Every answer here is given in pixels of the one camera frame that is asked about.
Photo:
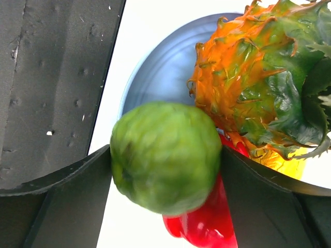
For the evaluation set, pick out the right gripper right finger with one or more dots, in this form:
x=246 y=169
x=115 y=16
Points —
x=270 y=209

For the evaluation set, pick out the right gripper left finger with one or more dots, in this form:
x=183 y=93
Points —
x=62 y=209

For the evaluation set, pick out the fake mango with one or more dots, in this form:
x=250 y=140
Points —
x=292 y=168

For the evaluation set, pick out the fake red fruit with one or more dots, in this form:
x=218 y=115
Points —
x=208 y=226

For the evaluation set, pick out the fake green fruit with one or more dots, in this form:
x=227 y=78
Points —
x=165 y=156

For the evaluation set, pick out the fake pineapple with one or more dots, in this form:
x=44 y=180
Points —
x=264 y=78

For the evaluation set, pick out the blue plastic plate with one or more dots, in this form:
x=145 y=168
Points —
x=163 y=74

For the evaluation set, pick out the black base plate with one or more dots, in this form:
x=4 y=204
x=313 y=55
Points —
x=54 y=59

